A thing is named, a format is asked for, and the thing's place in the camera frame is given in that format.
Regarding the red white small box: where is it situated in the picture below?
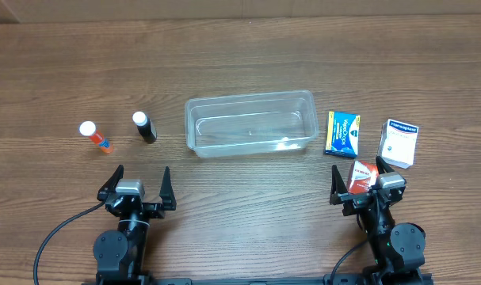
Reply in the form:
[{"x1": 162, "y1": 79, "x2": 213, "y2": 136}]
[{"x1": 346, "y1": 160, "x2": 379, "y2": 194}]

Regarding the white Hansaplast box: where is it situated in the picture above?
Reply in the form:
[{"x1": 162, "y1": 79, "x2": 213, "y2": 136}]
[{"x1": 378, "y1": 119, "x2": 418, "y2": 169}]

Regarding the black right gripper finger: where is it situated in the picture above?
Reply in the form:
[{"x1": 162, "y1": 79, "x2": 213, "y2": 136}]
[
  {"x1": 330, "y1": 165, "x2": 348, "y2": 205},
  {"x1": 376, "y1": 156, "x2": 394, "y2": 174}
]

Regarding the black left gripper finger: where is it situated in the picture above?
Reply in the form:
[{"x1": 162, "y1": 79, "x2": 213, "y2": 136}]
[
  {"x1": 159, "y1": 166, "x2": 177, "y2": 211},
  {"x1": 97, "y1": 165, "x2": 124, "y2": 201}
]

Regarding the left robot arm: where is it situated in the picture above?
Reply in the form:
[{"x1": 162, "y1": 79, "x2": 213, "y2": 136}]
[{"x1": 93, "y1": 165, "x2": 177, "y2": 284}]

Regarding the clear plastic container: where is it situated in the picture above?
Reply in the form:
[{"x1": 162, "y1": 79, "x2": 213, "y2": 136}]
[{"x1": 185, "y1": 90, "x2": 319, "y2": 158}]

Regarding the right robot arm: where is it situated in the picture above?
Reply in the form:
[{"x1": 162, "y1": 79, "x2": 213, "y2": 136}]
[{"x1": 323, "y1": 156, "x2": 433, "y2": 285}]

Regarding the dark bottle white cap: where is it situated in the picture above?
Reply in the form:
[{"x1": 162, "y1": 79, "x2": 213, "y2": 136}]
[{"x1": 132, "y1": 111, "x2": 157, "y2": 144}]

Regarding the orange vitamin tube white cap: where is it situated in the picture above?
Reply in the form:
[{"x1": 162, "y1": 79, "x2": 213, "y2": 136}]
[{"x1": 78, "y1": 121, "x2": 113, "y2": 154}]

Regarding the blue yellow VapoDrops box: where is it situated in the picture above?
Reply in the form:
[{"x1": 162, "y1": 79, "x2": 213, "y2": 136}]
[{"x1": 324, "y1": 111, "x2": 361, "y2": 158}]

